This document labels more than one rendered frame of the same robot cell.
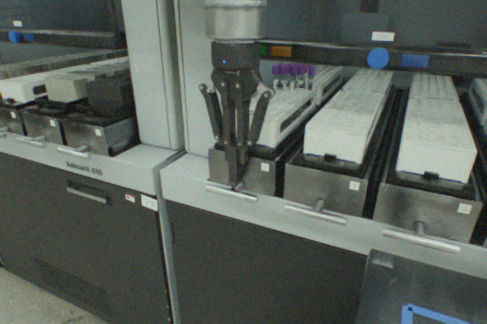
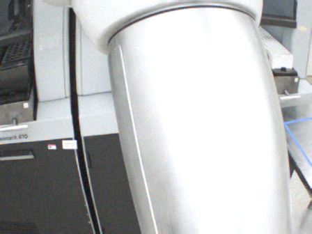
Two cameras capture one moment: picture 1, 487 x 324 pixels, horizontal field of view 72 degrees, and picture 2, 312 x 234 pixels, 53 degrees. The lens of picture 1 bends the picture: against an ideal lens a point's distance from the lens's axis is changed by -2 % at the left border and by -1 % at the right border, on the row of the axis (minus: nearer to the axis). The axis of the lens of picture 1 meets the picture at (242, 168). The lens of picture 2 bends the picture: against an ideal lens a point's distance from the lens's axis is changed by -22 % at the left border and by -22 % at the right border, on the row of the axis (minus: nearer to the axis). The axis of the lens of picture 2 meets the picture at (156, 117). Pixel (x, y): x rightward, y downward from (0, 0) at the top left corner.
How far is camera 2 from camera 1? 61 cm
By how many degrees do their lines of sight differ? 35
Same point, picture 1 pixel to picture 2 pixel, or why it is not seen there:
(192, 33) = not seen: hidden behind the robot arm
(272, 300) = not seen: hidden behind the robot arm
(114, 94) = (22, 72)
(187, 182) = (104, 117)
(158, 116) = (56, 76)
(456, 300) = (290, 115)
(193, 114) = (87, 65)
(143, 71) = (46, 48)
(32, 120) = not seen: outside the picture
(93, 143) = (21, 115)
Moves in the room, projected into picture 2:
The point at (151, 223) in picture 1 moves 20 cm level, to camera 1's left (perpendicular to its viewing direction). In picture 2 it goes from (71, 160) to (22, 181)
